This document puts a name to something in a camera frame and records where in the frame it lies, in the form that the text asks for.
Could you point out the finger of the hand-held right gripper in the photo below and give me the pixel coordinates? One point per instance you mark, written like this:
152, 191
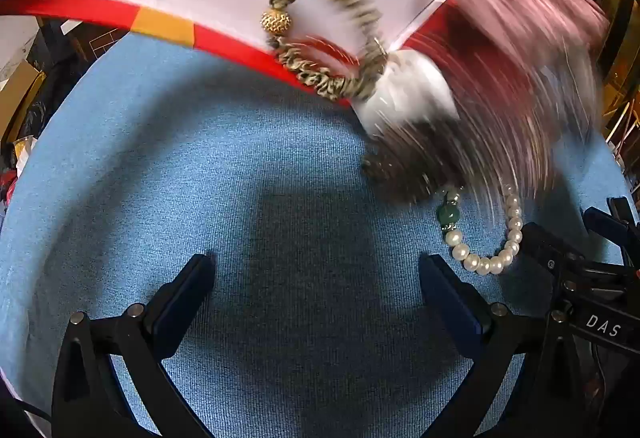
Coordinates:
550, 252
607, 223

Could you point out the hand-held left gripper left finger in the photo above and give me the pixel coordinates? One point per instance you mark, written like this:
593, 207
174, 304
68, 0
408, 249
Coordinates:
186, 290

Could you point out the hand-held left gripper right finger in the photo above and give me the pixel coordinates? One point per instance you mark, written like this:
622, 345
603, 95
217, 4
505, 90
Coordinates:
449, 298

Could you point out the brown furry scrunchie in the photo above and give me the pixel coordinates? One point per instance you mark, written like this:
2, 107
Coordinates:
410, 168

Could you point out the red dotted scrunchie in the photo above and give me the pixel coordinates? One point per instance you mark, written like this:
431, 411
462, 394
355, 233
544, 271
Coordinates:
475, 63

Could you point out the pink striped scrunchie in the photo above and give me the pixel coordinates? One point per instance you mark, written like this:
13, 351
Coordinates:
530, 3

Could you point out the blue knitted table cloth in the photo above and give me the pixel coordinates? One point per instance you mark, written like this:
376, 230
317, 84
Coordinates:
250, 158

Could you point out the white dotted scrunchie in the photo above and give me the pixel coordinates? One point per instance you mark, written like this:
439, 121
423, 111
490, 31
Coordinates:
410, 93

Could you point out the cardboard box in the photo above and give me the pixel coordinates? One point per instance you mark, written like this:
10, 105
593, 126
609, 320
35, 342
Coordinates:
17, 90

